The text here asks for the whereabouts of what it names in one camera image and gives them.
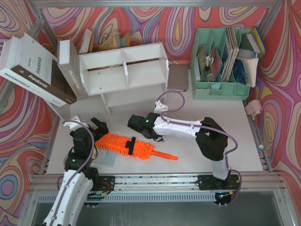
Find orange microfiber duster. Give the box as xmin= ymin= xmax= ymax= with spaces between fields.
xmin=95 ymin=132 xmax=178 ymax=161

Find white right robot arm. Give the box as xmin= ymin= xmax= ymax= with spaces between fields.
xmin=127 ymin=113 xmax=229 ymax=180

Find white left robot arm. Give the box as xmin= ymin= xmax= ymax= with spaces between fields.
xmin=42 ymin=116 xmax=109 ymax=226

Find white wooden bookshelf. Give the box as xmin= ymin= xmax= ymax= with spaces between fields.
xmin=79 ymin=42 xmax=169 ymax=115

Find light blue calculator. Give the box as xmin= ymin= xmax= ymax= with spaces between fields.
xmin=93 ymin=150 xmax=116 ymax=166

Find grey hardcover book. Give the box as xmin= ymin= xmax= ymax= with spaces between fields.
xmin=58 ymin=40 xmax=87 ymax=100

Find books behind shelf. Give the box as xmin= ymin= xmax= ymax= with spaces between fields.
xmin=76 ymin=29 xmax=130 ymax=54

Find books in organizer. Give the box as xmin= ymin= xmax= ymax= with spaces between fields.
xmin=191 ymin=26 xmax=266 ymax=88

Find white Fredonia book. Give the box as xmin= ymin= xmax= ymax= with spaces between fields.
xmin=0 ymin=34 xmax=77 ymax=107

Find green plastic desk organizer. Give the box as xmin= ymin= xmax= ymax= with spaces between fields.
xmin=190 ymin=27 xmax=250 ymax=100

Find pink plastic object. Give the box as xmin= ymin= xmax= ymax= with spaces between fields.
xmin=245 ymin=99 xmax=262 ymax=120

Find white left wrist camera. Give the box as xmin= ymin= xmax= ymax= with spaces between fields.
xmin=63 ymin=115 xmax=87 ymax=131

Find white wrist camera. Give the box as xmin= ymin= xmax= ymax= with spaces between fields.
xmin=63 ymin=115 xmax=87 ymax=131
xmin=153 ymin=100 xmax=168 ymax=115

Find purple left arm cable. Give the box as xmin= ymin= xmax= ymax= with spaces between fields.
xmin=50 ymin=120 xmax=96 ymax=222

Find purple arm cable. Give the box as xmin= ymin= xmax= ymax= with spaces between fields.
xmin=50 ymin=120 xmax=96 ymax=222
xmin=157 ymin=90 xmax=243 ymax=208

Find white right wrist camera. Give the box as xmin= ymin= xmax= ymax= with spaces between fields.
xmin=153 ymin=100 xmax=168 ymax=115

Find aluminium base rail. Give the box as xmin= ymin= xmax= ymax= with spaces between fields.
xmin=29 ymin=171 xmax=286 ymax=193

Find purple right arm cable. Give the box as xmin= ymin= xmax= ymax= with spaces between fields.
xmin=157 ymin=90 xmax=243 ymax=208

